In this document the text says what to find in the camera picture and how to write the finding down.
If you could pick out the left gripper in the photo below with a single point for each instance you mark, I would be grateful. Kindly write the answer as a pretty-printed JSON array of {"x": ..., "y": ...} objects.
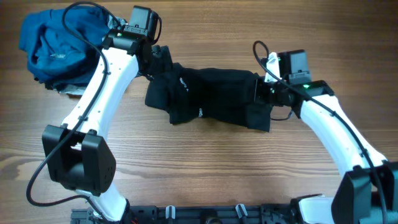
[{"x": 149, "y": 71}]

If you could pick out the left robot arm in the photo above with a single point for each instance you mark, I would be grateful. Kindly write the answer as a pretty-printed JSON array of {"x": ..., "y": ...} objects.
[{"x": 77, "y": 154}]

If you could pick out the black t-shirt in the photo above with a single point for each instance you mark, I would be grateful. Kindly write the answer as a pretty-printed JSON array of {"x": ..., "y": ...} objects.
[{"x": 224, "y": 94}]

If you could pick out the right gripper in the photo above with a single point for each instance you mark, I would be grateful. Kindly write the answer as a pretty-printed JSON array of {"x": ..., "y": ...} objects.
[{"x": 259, "y": 86}]

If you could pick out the blue crumpled garment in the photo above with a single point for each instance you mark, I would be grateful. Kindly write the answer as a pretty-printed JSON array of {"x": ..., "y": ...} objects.
[{"x": 54, "y": 56}]

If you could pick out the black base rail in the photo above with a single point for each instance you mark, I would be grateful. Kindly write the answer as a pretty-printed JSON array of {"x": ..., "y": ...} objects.
[{"x": 240, "y": 213}]

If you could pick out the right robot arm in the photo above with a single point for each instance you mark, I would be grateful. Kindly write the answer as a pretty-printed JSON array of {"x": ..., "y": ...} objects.
[{"x": 368, "y": 190}]

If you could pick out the grey folded garment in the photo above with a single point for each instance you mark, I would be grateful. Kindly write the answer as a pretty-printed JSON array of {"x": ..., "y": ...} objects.
[{"x": 78, "y": 90}]

